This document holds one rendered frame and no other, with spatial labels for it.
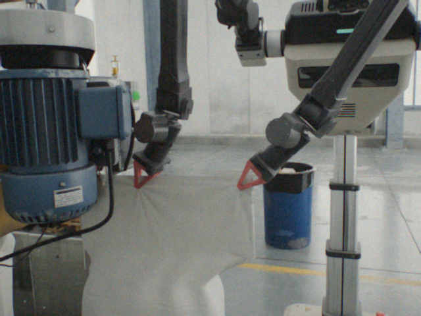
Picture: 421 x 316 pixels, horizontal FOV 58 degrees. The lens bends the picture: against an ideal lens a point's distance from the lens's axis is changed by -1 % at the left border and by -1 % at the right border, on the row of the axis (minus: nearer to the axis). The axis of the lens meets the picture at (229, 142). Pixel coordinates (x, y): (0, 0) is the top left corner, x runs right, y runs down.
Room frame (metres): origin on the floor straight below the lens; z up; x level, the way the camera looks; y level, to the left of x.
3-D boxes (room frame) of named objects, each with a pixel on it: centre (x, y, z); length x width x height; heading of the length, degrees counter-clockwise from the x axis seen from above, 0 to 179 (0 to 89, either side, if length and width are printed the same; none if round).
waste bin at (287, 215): (3.15, -0.49, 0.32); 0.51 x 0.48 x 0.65; 163
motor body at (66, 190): (0.65, 0.31, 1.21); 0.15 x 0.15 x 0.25
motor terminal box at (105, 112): (0.67, 0.21, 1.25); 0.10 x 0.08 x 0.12; 8
